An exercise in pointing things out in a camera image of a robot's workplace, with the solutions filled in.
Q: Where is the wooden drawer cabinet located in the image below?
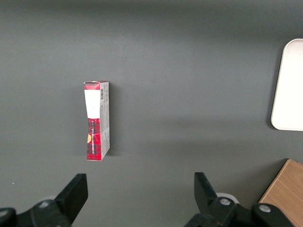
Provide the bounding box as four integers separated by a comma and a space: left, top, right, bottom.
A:
258, 158, 303, 227

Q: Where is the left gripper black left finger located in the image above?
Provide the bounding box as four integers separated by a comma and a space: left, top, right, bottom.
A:
0, 173, 89, 227

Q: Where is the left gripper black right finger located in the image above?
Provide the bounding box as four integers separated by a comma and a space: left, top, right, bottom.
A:
184, 172, 294, 227

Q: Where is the red plaid cardboard box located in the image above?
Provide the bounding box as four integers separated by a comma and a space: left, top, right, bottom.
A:
83, 80, 111, 162

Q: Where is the cream plastic tray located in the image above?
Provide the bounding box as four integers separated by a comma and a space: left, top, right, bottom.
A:
270, 38, 303, 131

